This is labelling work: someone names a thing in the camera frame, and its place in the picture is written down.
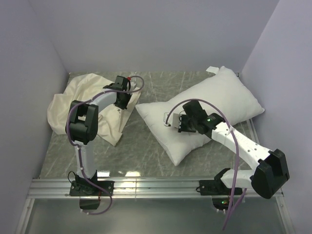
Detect cream pillowcase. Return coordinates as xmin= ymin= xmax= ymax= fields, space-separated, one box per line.
xmin=47 ymin=74 xmax=141 ymax=146

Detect white pillow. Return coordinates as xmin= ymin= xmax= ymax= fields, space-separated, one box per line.
xmin=135 ymin=65 xmax=265 ymax=166

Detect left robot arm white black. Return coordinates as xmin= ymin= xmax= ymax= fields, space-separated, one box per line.
xmin=65 ymin=76 xmax=136 ymax=196

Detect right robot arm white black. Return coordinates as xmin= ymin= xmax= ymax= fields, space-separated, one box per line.
xmin=179 ymin=100 xmax=290 ymax=199

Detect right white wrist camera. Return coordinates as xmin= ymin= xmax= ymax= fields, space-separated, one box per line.
xmin=163 ymin=112 xmax=181 ymax=129

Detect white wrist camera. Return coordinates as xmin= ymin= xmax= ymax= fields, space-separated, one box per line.
xmin=163 ymin=112 xmax=181 ymax=129
xmin=126 ymin=77 xmax=138 ymax=93

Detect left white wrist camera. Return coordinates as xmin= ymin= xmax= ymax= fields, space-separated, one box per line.
xmin=126 ymin=77 xmax=138 ymax=93

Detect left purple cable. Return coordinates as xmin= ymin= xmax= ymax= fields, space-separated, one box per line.
xmin=65 ymin=76 xmax=146 ymax=215

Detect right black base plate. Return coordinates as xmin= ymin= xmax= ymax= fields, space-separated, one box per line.
xmin=195 ymin=180 xmax=231 ymax=195

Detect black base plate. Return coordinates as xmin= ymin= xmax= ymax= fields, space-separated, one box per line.
xmin=195 ymin=180 xmax=231 ymax=195
xmin=69 ymin=181 xmax=115 ymax=196

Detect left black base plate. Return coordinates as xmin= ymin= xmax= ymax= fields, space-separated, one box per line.
xmin=69 ymin=181 xmax=115 ymax=196

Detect aluminium front rail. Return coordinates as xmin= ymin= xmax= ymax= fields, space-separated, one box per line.
xmin=27 ymin=177 xmax=201 ymax=199

